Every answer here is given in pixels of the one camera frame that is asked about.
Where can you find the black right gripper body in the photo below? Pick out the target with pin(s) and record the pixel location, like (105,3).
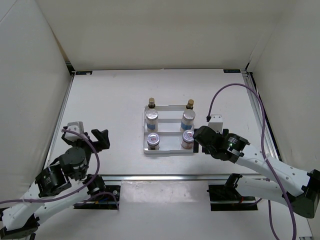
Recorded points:
(211,152)

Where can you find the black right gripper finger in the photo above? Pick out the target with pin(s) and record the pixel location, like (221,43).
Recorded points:
(225,132)
(195,147)

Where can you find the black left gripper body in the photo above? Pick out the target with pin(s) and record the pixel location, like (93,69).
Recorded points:
(82,142)

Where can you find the short white-lid jar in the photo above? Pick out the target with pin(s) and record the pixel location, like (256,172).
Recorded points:
(153,141)
(187,140)

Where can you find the tall silver-lid jar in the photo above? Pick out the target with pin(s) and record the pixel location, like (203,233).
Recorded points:
(151,117)
(187,120)

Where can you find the brown sauce bottle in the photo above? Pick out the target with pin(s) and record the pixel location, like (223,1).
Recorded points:
(151,103)
(190,104)

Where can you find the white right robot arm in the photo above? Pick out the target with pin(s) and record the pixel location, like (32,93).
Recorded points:
(287,185)

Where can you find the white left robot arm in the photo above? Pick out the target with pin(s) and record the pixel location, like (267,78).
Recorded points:
(63,183)

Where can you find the white tiered organizer tray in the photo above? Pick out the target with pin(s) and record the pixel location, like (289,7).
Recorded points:
(169,131)

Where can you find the right blue corner label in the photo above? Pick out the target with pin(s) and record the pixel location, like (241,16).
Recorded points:
(231,71)

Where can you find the blue corner label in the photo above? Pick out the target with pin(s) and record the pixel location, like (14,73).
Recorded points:
(231,71)
(83,73)

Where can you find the left blue corner label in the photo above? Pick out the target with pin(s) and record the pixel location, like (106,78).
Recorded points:
(83,73)

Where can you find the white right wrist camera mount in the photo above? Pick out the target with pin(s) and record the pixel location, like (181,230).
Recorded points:
(215,122)

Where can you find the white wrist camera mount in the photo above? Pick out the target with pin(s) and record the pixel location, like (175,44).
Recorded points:
(77,127)
(215,122)

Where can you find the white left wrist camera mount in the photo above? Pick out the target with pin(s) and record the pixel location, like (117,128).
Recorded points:
(77,127)

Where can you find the aluminium front rail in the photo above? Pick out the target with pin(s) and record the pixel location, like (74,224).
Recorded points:
(166,177)

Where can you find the aluminium right frame rail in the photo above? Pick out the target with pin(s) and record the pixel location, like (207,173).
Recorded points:
(270,144)

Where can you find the aluminium frame rail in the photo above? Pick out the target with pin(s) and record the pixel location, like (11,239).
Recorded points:
(270,144)
(41,108)

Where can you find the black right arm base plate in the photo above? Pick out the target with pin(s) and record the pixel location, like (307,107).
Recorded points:
(223,199)

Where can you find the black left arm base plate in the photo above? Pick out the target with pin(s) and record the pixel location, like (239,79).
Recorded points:
(106,199)

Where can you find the aluminium left frame rail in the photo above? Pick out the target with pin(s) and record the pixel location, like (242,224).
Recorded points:
(41,108)

